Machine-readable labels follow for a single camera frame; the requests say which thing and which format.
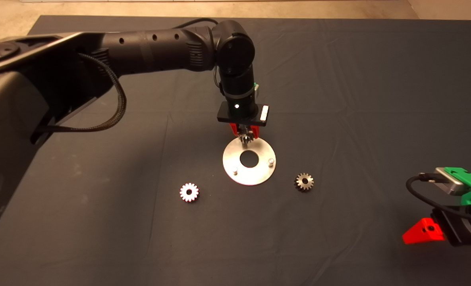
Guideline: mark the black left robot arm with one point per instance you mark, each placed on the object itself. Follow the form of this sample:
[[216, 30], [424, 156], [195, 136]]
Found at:
[[152, 51]]

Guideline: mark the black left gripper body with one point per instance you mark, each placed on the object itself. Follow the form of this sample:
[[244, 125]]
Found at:
[[239, 113]]

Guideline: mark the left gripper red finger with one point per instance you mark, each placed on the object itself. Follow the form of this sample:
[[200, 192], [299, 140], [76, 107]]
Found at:
[[255, 132], [234, 128]]

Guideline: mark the dark grey table cloth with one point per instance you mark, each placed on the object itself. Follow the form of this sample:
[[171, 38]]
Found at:
[[338, 99]]

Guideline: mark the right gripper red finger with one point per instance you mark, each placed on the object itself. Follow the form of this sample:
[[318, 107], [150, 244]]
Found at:
[[424, 234]]

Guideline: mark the small steel gear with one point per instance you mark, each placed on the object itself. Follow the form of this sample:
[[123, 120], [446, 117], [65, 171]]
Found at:
[[184, 193], [246, 137], [309, 186]]

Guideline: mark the round metal carrier plate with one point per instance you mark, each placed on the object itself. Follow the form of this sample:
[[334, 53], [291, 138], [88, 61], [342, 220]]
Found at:
[[259, 174]]

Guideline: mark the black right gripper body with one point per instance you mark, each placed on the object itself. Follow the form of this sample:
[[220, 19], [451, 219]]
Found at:
[[464, 232]]

